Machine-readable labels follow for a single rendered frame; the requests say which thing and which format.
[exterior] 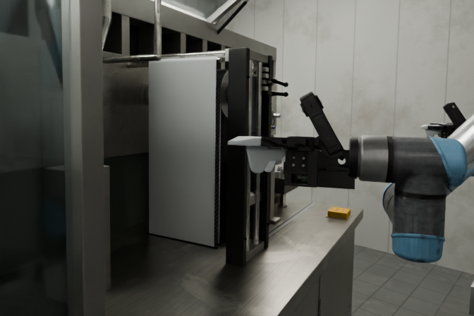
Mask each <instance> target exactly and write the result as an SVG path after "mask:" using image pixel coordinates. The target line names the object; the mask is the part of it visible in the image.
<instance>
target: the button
mask: <svg viewBox="0 0 474 316"><path fill-rule="evenodd" d="M350 215H351V210H350V209H345V208H340V207H332V208H331V209H329V210H328V213H327V216H328V217H336V218H341V219H348V217H349V216H350Z"/></svg>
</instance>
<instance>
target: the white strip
mask: <svg viewBox="0 0 474 316"><path fill-rule="evenodd" d="M221 63H223V57H222V56H208V57H196V58H183V59H162V60H161V61H141V62H128V63H126V66H127V68H144V67H149V233H146V234H149V235H153V236H158V237H162V238H168V239H172V240H175V241H182V242H185V243H191V244H195V245H201V246H205V247H208V248H214V249H217V248H216V247H215V246H214V204H215V140H216V76H217V64H221Z"/></svg>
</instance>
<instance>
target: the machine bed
mask: <svg viewBox="0 0 474 316"><path fill-rule="evenodd" d="M310 203H311V202H306V201H300V200H290V199H286V205H287V207H286V208H281V207H279V206H278V207H277V213H276V214H275V215H274V217H280V218H281V221H280V222H278V223H277V224H269V232H270V231H271V230H273V229H275V228H276V227H278V225H280V224H282V223H283V222H285V221H286V220H287V219H289V218H290V217H292V216H293V215H294V214H296V213H297V212H299V211H300V210H302V209H303V208H304V207H306V206H307V205H309V204H310ZM313 203H316V202H313ZM332 207H340V208H345V209H350V210H351V214H352V217H351V218H350V219H349V220H348V221H347V220H342V219H332V218H328V217H326V216H327V213H328V210H329V209H331V208H332ZM362 219H363V209H360V208H354V207H344V206H338V205H328V204H322V203H316V204H315V205H313V206H312V207H311V208H310V209H308V210H307V211H305V212H304V213H302V214H301V215H300V216H299V217H297V218H296V219H294V220H293V221H292V222H291V223H289V224H288V225H286V226H285V227H284V228H282V229H281V230H280V231H278V232H277V233H275V234H274V235H273V236H271V237H270V238H269V243H268V248H267V249H263V250H261V251H260V252H259V253H258V254H256V255H255V256H254V257H252V258H251V259H250V260H248V261H247V262H246V265H245V266H244V267H240V266H237V265H231V264H228V263H226V218H223V217H220V218H219V243H214V247H216V248H217V249H214V248H208V247H205V246H201V245H195V244H191V243H185V242H182V241H175V240H172V239H168V238H162V237H158V236H153V235H149V234H146V233H149V221H146V222H143V223H141V224H138V225H135V226H132V227H130V228H128V229H124V230H122V231H119V232H117V233H113V234H111V235H110V247H111V288H110V289H109V290H108V291H105V308H106V316H291V315H292V314H293V312H294V311H295V310H296V308H297V307H298V306H299V305H300V303H301V301H302V300H303V299H304V297H305V296H306V295H307V294H308V292H309V291H310V289H311V288H312V287H313V285H314V284H315V282H316V281H317V280H318V279H319V277H320V276H321V274H322V273H323V271H324V270H325V269H326V268H327V266H328V265H329V263H330V262H331V261H332V260H333V258H334V257H335V255H336V254H337V253H338V252H339V250H340V249H341V247H342V246H343V244H344V243H345V242H346V241H347V239H348V237H349V236H350V235H351V234H352V233H353V231H354V230H355V228H356V227H357V225H358V224H359V223H360V221H361V220H362Z"/></svg>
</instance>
